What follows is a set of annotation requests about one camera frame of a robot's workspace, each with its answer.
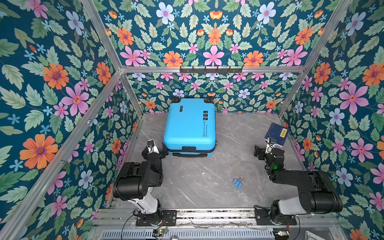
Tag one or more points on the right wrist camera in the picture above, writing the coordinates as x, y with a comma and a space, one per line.
270, 143

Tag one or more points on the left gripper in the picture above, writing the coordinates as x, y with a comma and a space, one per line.
162, 153

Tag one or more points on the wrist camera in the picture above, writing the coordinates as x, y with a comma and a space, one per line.
152, 148
270, 143

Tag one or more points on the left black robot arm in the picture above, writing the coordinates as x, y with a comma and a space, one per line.
134, 180

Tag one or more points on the metal hook rail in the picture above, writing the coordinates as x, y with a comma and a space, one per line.
209, 70

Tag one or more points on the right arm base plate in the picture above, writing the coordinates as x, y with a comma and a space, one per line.
266, 217

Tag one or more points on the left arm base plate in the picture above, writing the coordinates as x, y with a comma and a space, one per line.
160, 218

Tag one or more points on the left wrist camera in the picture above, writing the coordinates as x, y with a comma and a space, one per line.
152, 148

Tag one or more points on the blue binder clip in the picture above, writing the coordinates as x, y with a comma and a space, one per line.
238, 183

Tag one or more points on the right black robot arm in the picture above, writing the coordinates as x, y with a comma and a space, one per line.
316, 193

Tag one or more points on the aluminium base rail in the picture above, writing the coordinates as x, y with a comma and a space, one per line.
211, 217

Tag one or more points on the dark blue book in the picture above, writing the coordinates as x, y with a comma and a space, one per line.
278, 133

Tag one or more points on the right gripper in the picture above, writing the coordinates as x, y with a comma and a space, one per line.
262, 153

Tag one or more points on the blue suitcase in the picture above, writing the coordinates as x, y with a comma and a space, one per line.
190, 130

